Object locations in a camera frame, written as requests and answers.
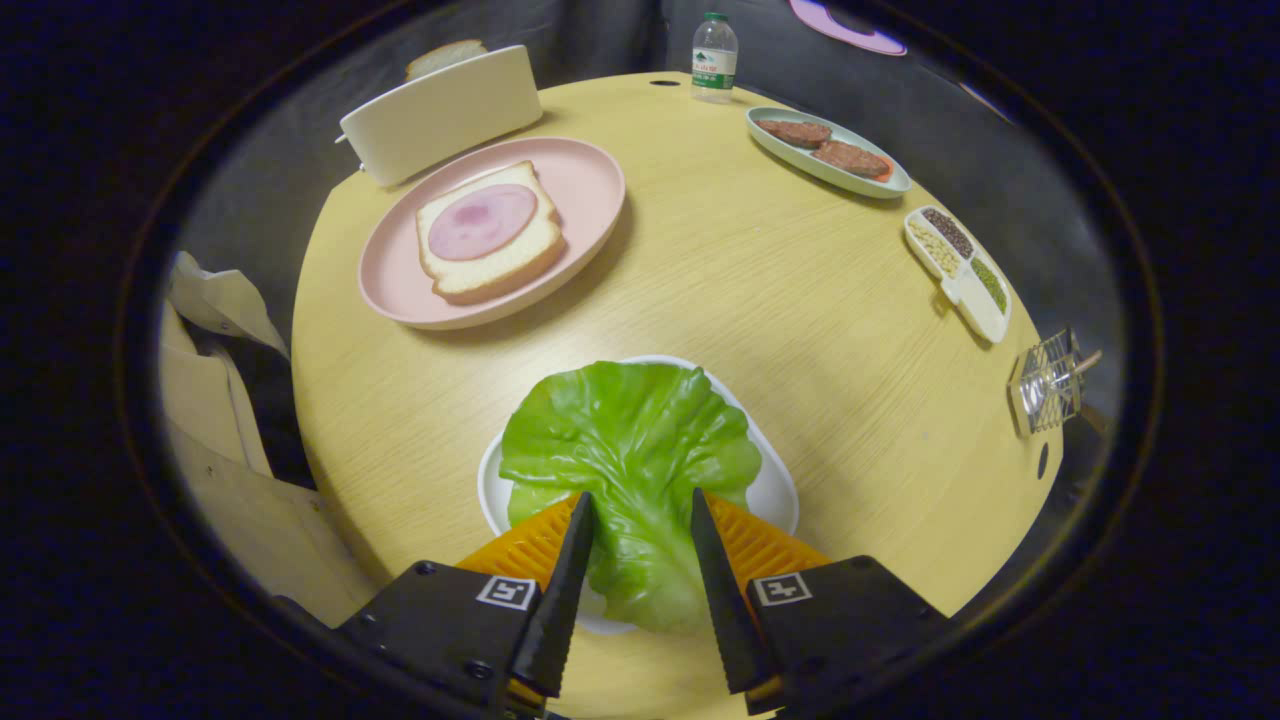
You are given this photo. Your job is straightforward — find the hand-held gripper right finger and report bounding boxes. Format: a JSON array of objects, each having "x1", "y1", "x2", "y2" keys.
[{"x1": 690, "y1": 487, "x2": 951, "y2": 717}]

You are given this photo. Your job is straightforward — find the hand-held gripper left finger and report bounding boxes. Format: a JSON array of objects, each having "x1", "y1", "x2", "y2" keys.
[{"x1": 335, "y1": 490, "x2": 598, "y2": 720}]

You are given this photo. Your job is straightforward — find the green lettuce leaf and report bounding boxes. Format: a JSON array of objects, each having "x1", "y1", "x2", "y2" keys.
[{"x1": 498, "y1": 360, "x2": 763, "y2": 633}]

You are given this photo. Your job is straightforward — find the plain bread slice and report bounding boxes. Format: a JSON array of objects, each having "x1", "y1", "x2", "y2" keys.
[{"x1": 405, "y1": 39, "x2": 488, "y2": 81}]

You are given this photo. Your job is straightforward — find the white square plate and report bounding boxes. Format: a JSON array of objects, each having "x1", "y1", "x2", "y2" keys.
[{"x1": 477, "y1": 354, "x2": 801, "y2": 637}]

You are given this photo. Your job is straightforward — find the bread slice under ham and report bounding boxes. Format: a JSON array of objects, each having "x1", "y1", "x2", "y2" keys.
[{"x1": 416, "y1": 161, "x2": 567, "y2": 306}]

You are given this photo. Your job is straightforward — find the clear stick holder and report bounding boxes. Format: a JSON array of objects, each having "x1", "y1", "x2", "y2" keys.
[{"x1": 1008, "y1": 328, "x2": 1086, "y2": 437}]

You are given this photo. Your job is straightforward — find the white divided grain dish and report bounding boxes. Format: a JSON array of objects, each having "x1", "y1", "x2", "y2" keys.
[{"x1": 903, "y1": 205, "x2": 1013, "y2": 345}]

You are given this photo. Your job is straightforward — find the pink ham slice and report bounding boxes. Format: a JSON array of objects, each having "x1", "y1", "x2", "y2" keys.
[{"x1": 428, "y1": 184, "x2": 539, "y2": 263}]

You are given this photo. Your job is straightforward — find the pink round plate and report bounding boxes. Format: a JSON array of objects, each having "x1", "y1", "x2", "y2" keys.
[{"x1": 358, "y1": 137, "x2": 627, "y2": 331}]

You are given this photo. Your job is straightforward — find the pale green oval plate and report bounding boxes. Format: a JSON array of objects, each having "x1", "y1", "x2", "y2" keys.
[{"x1": 745, "y1": 106, "x2": 913, "y2": 200}]

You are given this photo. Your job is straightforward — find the brown meat piece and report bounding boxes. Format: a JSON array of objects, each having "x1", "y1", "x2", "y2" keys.
[
  {"x1": 812, "y1": 140, "x2": 893, "y2": 181},
  {"x1": 755, "y1": 119, "x2": 833, "y2": 149}
]

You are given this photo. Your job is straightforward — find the white toaster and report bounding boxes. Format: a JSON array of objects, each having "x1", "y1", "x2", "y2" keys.
[{"x1": 337, "y1": 44, "x2": 544, "y2": 188}]

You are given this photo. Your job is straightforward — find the clear plastic water bottle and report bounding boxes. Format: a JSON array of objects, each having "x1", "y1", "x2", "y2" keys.
[{"x1": 691, "y1": 12, "x2": 739, "y2": 105}]

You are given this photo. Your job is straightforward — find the black backdrop cloth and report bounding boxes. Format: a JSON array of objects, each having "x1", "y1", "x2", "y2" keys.
[{"x1": 170, "y1": 0, "x2": 1131, "y2": 471}]

